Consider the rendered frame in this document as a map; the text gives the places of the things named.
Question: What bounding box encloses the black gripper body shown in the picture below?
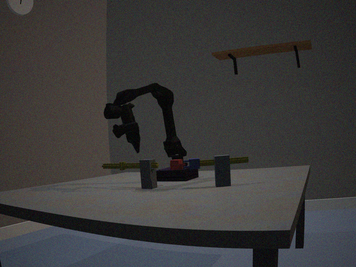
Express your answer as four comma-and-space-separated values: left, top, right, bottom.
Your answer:
122, 115, 139, 141

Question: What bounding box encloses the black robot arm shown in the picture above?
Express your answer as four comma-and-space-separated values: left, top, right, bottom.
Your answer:
104, 83, 187, 160

